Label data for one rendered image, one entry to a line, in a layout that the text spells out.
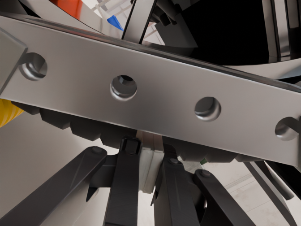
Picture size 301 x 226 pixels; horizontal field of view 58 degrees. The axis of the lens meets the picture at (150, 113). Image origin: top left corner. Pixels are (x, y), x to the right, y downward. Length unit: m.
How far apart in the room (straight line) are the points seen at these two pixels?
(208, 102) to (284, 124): 0.05
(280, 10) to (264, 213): 9.89
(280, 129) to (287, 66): 0.08
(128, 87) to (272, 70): 0.12
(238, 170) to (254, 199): 1.19
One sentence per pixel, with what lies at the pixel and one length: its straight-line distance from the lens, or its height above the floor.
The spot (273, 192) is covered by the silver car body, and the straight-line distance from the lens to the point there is 1.37.
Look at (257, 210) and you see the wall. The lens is 9.95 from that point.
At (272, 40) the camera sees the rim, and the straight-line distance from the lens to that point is 0.27.
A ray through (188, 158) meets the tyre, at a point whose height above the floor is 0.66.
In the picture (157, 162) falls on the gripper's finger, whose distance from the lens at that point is 0.16.
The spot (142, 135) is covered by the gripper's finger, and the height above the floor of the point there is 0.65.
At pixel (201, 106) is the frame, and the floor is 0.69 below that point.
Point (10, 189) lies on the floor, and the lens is 1.11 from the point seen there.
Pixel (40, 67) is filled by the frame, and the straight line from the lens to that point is 0.19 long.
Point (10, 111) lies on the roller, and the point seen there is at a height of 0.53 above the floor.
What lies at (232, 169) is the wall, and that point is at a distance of 8.94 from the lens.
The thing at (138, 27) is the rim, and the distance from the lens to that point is 0.24.
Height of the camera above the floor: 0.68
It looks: 8 degrees down
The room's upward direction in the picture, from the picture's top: 60 degrees clockwise
